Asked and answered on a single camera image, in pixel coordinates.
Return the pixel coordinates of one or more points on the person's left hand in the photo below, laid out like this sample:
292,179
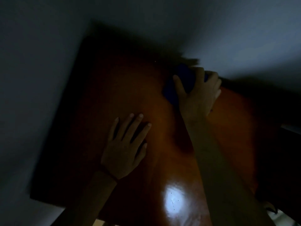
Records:
120,157

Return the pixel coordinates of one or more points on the person's right hand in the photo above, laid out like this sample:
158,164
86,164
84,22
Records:
197,103

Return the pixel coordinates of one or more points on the person's right middle finger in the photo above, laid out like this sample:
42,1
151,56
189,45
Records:
210,78

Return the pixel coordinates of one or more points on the person's right thumb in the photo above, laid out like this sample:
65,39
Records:
180,88

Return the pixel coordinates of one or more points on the person's left thumb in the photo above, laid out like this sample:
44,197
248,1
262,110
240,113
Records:
140,154

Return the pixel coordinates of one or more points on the person's left little finger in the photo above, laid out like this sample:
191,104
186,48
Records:
114,129

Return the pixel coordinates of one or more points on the person's left middle finger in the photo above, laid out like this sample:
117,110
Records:
134,127

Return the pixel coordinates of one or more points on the person's right little finger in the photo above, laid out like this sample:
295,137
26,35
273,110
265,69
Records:
217,94

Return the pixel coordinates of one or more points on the blue cleaning cloth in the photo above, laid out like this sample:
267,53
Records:
184,78

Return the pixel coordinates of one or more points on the person's right forearm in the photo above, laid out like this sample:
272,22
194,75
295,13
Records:
223,176

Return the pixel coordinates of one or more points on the person's left forearm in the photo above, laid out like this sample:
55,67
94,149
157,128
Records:
89,200

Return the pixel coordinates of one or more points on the thin dark wristband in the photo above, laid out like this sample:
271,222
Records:
108,173

